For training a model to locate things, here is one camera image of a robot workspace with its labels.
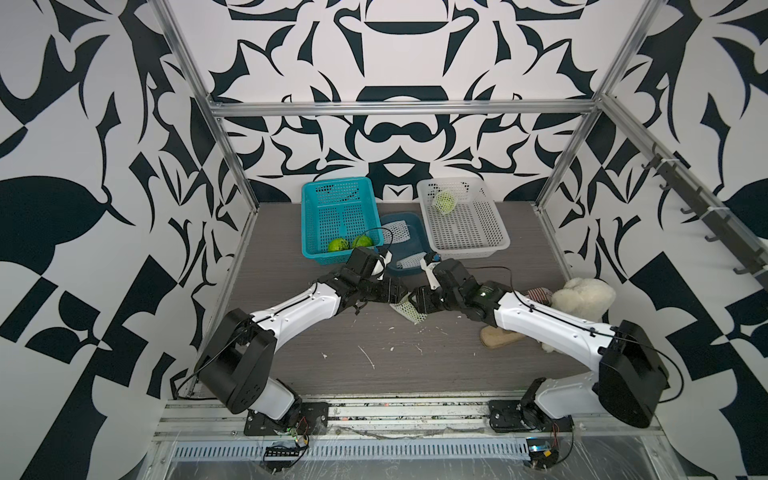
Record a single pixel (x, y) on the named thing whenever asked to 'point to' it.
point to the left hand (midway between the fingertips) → (396, 283)
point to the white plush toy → (587, 299)
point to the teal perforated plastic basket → (338, 209)
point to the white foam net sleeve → (444, 190)
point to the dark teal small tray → (418, 241)
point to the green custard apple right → (362, 241)
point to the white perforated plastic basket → (472, 230)
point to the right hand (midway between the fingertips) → (414, 292)
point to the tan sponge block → (492, 336)
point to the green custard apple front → (338, 244)
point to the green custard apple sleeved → (445, 202)
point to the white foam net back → (396, 232)
